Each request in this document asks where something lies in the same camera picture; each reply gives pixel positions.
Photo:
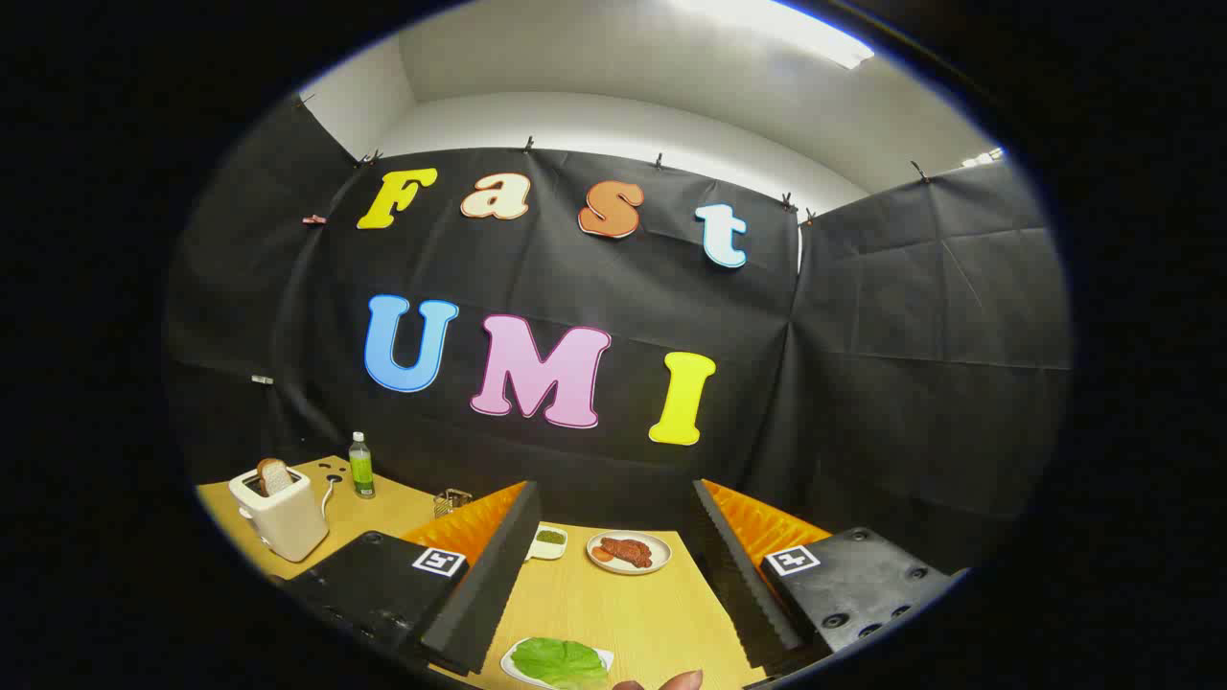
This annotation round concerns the white divided bean dish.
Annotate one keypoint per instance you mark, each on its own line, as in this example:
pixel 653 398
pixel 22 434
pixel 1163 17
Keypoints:
pixel 548 541

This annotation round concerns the toasted white bread slice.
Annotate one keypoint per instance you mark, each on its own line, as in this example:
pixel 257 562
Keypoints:
pixel 276 476

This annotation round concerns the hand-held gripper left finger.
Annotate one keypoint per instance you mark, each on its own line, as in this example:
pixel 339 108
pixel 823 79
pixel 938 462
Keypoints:
pixel 489 585

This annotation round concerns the green lettuce leaf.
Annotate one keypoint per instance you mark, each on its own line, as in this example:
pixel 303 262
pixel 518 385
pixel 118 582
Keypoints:
pixel 561 661

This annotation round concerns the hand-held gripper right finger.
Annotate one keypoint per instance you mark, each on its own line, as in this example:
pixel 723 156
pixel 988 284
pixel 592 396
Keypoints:
pixel 738 585

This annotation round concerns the white squarish plate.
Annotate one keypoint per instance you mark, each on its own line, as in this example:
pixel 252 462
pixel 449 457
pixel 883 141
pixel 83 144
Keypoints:
pixel 507 662

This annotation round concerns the green drink bottle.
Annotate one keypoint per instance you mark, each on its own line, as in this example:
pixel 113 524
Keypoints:
pixel 361 470

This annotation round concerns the cream white toaster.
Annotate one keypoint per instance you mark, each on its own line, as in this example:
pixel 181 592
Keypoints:
pixel 288 522

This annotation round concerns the red brown meat piece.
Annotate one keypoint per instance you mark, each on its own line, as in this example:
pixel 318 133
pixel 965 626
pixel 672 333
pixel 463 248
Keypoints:
pixel 628 551

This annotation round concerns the round white meat plate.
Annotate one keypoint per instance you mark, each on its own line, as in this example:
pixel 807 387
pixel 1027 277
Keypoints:
pixel 663 548

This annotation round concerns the black backdrop cloth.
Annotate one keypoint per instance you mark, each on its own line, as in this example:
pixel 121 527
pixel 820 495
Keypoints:
pixel 594 278

